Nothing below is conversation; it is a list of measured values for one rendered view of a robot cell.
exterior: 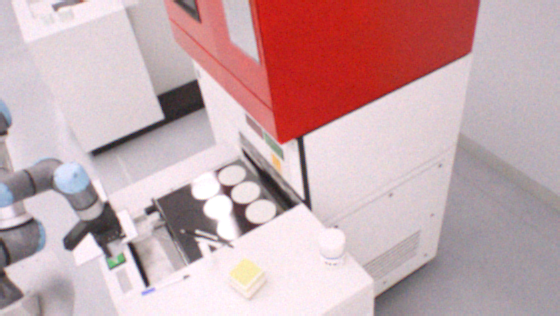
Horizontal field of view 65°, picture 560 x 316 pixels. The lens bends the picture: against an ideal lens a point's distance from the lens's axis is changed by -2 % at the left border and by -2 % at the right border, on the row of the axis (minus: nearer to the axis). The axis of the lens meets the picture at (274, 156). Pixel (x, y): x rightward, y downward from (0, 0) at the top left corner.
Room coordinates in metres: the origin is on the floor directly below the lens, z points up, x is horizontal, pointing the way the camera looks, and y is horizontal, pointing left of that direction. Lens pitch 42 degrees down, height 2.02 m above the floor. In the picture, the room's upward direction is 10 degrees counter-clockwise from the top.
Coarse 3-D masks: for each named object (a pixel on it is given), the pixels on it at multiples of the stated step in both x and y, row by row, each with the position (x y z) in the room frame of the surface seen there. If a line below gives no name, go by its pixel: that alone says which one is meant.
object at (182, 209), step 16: (240, 160) 1.27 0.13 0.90; (208, 176) 1.21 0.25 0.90; (176, 192) 1.16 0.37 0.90; (192, 192) 1.15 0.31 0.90; (208, 192) 1.13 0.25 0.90; (224, 192) 1.12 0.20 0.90; (176, 208) 1.08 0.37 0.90; (192, 208) 1.07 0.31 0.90; (208, 208) 1.06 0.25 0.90; (224, 208) 1.04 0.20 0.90; (240, 208) 1.03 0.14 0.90; (176, 224) 1.01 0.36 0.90; (192, 224) 1.00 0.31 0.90; (208, 224) 0.98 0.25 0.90; (224, 224) 0.97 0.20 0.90; (240, 224) 0.96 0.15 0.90; (256, 224) 0.95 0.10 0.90; (192, 240) 0.93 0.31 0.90; (224, 240) 0.91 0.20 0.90; (192, 256) 0.86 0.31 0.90
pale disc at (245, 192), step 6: (240, 186) 1.13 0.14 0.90; (246, 186) 1.13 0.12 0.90; (252, 186) 1.12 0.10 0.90; (258, 186) 1.12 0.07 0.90; (234, 192) 1.11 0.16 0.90; (240, 192) 1.10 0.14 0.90; (246, 192) 1.10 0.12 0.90; (252, 192) 1.09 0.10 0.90; (258, 192) 1.09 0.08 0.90; (234, 198) 1.08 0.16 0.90; (240, 198) 1.07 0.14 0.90; (246, 198) 1.07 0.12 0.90; (252, 198) 1.06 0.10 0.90
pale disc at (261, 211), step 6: (252, 204) 1.04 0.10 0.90; (258, 204) 1.03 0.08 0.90; (264, 204) 1.03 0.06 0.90; (270, 204) 1.02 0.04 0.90; (246, 210) 1.02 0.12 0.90; (252, 210) 1.01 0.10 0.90; (258, 210) 1.01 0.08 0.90; (264, 210) 1.00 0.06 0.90; (270, 210) 1.00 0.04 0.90; (246, 216) 0.99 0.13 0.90; (252, 216) 0.98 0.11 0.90; (258, 216) 0.98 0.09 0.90; (264, 216) 0.98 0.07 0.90; (270, 216) 0.97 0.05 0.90; (258, 222) 0.95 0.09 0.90; (264, 222) 0.95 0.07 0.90
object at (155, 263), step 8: (144, 240) 0.98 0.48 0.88; (152, 240) 0.97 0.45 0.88; (136, 248) 0.95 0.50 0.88; (144, 248) 0.95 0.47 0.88; (152, 248) 0.94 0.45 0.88; (160, 248) 0.93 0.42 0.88; (144, 256) 0.91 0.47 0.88; (152, 256) 0.91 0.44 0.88; (160, 256) 0.90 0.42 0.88; (144, 264) 0.88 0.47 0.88; (152, 264) 0.88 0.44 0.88; (160, 264) 0.87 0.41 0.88; (168, 264) 0.86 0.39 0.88; (152, 272) 0.84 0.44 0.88; (160, 272) 0.84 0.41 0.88; (168, 272) 0.83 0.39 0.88; (152, 280) 0.82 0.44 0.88
